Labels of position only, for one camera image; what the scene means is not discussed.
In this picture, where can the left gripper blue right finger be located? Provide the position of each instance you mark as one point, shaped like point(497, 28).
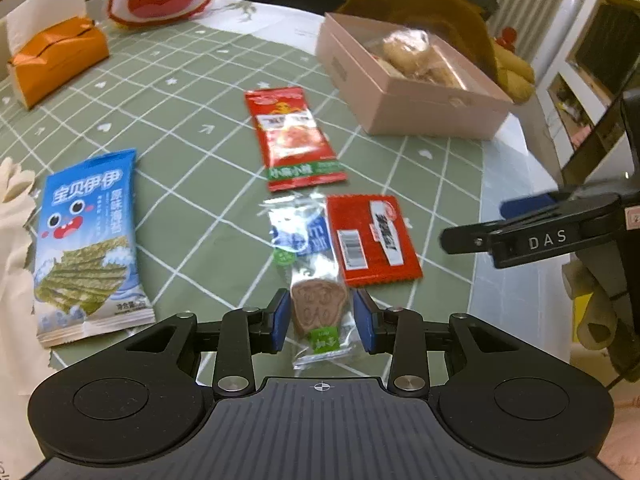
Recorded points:
point(369, 321)

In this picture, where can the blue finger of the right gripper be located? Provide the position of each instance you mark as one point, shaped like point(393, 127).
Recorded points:
point(516, 207)

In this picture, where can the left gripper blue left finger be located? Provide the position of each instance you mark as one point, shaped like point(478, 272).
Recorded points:
point(276, 321)

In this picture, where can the brown cookie clear pack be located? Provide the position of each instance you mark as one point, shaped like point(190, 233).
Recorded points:
point(324, 328)

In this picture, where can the round bun clear pack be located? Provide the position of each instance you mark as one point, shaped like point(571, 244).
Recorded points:
point(414, 54)

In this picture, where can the blue seaweed snack pack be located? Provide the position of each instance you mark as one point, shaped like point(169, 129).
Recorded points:
point(86, 279)

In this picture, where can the small red snack pack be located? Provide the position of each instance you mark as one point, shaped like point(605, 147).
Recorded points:
point(372, 241)

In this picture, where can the green checked tablecloth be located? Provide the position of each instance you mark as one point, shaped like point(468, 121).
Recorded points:
point(175, 94)

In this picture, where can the red spicy strip pack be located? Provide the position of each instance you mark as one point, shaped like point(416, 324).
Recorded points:
point(295, 151)

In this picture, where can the pink cardboard gift box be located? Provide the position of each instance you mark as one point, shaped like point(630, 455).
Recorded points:
point(388, 105)

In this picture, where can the brown plush blanket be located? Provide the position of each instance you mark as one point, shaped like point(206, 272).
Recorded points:
point(462, 24)

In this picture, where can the white paper bag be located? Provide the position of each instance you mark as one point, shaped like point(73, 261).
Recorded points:
point(24, 361)

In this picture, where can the orange tissue box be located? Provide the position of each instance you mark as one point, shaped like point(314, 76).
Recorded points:
point(50, 42)

